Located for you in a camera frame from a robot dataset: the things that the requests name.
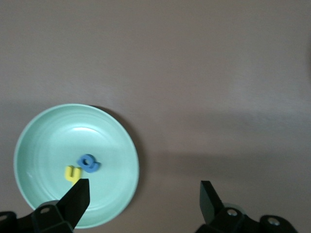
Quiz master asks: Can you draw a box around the brown table cover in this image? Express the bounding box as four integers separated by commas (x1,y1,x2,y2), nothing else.
0,0,311,233

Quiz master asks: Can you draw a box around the blue lowercase foam letter a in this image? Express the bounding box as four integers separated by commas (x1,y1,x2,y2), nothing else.
76,154,101,173

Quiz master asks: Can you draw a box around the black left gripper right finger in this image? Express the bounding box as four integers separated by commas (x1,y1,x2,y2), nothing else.
195,180,298,233

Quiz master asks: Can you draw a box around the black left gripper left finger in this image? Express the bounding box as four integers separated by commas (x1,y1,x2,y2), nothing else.
0,179,91,233

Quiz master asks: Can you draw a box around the green plate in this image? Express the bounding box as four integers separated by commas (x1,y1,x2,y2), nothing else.
13,103,140,229

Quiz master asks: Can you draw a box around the yellow lowercase foam letter h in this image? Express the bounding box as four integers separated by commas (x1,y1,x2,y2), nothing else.
64,165,84,184

